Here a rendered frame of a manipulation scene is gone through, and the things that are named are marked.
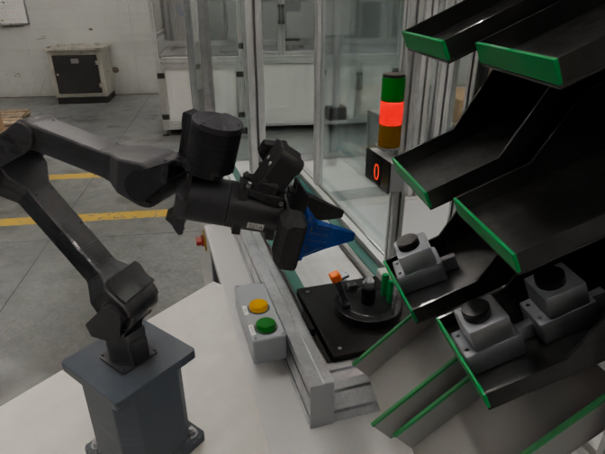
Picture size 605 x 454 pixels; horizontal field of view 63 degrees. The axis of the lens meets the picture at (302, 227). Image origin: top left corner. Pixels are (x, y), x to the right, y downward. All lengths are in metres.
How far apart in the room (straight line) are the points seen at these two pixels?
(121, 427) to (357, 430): 0.41
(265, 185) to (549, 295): 0.33
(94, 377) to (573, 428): 0.63
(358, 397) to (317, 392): 0.09
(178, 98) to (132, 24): 2.98
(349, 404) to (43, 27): 8.65
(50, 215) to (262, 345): 0.47
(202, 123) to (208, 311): 0.78
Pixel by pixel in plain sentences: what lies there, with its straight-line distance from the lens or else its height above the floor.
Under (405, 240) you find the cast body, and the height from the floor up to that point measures 1.27.
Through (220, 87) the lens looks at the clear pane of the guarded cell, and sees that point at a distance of 2.16.
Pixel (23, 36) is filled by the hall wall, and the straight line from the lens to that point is 9.33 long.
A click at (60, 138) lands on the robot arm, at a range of 0.69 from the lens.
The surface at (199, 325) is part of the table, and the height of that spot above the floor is 0.86.
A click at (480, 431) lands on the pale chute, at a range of 0.72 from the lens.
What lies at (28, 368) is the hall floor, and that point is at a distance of 2.68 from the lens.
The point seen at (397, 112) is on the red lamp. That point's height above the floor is 1.34.
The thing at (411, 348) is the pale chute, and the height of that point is 1.05.
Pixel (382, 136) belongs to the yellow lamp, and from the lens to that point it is 1.11.
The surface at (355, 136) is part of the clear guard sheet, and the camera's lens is 1.39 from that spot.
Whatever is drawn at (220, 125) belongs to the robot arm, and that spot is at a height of 1.44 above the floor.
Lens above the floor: 1.57
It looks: 26 degrees down
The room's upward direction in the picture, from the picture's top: straight up
